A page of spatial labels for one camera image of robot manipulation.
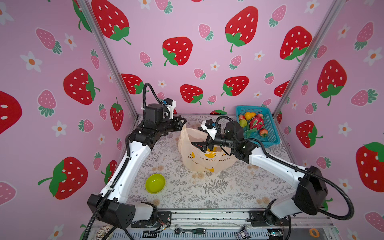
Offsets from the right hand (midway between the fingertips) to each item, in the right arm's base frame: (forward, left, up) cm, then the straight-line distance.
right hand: (194, 135), depth 71 cm
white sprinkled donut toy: (-41, +39, -27) cm, 62 cm away
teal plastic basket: (+23, -50, -25) cm, 60 cm away
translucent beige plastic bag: (-7, -11, -11) cm, 17 cm away
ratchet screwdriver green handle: (-35, -5, -30) cm, 46 cm away
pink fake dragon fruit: (+32, -39, -22) cm, 55 cm away
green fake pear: (+35, -31, -25) cm, 53 cm away
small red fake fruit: (+41, -30, -25) cm, 57 cm away
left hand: (+5, +4, +6) cm, 9 cm away
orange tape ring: (-29, -59, -31) cm, 72 cm away
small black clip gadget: (-34, -26, -28) cm, 51 cm away
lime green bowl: (-15, +22, -30) cm, 41 cm away
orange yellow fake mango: (+43, -36, -24) cm, 61 cm away
